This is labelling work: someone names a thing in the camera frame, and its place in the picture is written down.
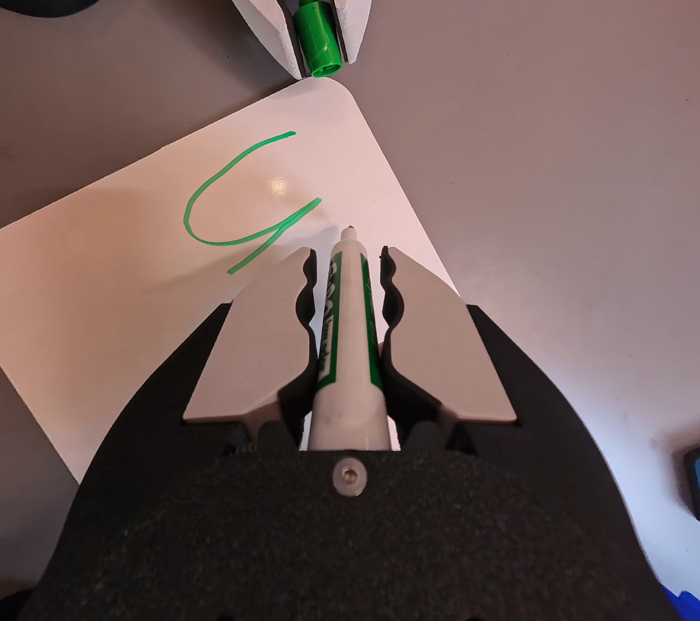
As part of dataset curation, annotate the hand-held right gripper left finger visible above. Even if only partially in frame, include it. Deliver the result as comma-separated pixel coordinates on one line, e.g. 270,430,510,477
182,248,319,442

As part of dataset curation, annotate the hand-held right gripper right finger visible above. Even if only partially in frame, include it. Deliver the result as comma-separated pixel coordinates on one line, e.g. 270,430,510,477
379,245,519,442

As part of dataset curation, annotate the green marker cap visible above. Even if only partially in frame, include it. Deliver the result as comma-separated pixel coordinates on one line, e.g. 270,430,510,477
292,0,346,79

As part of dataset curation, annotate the green dry erase marker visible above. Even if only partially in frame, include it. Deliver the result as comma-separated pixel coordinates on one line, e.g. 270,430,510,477
308,225,396,451

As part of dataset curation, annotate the white whiteboard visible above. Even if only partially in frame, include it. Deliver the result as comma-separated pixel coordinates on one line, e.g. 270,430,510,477
0,78,461,485

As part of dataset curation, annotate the blue foam eraser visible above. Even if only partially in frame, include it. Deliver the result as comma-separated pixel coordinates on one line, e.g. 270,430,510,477
682,445,700,513

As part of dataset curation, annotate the blue plastic bin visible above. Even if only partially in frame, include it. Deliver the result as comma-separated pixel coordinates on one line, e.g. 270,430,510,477
660,584,700,621

